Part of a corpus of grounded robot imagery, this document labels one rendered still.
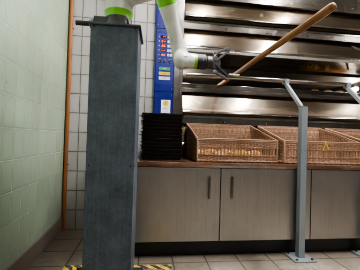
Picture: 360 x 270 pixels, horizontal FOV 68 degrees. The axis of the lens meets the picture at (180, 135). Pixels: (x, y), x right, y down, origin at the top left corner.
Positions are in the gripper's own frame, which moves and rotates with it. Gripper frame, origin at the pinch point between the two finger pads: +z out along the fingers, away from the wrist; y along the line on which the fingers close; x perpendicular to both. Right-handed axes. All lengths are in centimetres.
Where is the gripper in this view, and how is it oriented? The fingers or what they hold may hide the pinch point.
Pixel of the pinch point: (237, 64)
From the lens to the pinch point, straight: 175.5
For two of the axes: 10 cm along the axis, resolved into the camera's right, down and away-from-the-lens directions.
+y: -0.3, 10.0, -0.2
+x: 1.3, -0.1, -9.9
